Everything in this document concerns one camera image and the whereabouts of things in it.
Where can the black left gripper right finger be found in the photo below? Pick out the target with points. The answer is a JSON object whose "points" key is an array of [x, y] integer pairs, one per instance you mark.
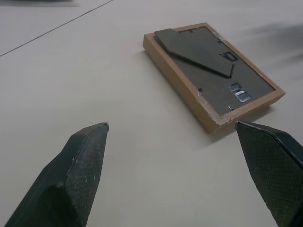
{"points": [[270, 165]]}

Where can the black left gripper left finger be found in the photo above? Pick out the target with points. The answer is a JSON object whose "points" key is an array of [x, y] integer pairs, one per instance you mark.
{"points": [[78, 170]]}

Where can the wooden picture frame face down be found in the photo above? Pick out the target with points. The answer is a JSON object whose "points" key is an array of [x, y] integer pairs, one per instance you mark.
{"points": [[208, 78]]}

